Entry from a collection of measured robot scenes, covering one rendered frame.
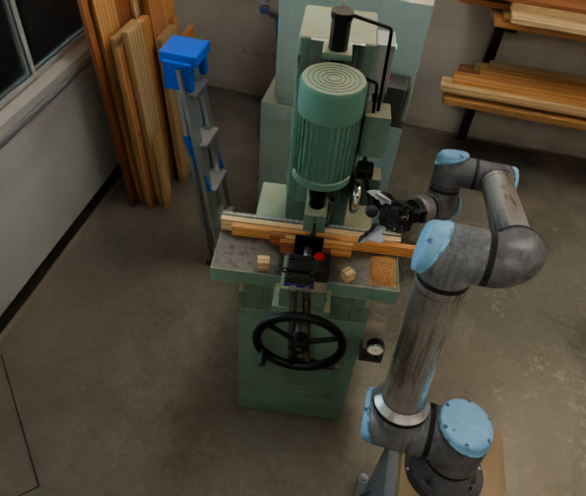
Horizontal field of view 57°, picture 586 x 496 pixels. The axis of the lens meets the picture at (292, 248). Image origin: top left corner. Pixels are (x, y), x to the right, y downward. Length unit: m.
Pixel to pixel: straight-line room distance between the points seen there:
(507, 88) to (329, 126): 2.25
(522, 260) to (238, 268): 0.90
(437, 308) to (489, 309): 1.84
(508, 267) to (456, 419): 0.55
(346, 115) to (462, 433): 0.86
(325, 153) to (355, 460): 1.38
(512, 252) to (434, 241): 0.15
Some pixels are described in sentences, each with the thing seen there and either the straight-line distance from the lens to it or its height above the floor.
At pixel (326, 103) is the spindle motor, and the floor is 1.48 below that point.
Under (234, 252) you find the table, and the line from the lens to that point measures 1.76.
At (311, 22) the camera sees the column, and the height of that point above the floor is 1.52.
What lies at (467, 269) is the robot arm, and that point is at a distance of 1.11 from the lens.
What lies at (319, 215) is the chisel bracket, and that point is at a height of 1.07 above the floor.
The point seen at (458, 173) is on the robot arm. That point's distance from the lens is 1.65.
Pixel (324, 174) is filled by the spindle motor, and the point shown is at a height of 1.26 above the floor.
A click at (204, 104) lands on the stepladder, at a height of 0.88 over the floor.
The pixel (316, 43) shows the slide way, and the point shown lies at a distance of 1.58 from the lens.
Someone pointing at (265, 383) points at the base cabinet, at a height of 0.23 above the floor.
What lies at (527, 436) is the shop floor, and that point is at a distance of 2.69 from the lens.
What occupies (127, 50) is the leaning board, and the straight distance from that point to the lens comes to 2.78.
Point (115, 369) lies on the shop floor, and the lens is 2.61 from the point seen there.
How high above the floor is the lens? 2.19
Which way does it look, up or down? 46 degrees down
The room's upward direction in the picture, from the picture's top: 6 degrees clockwise
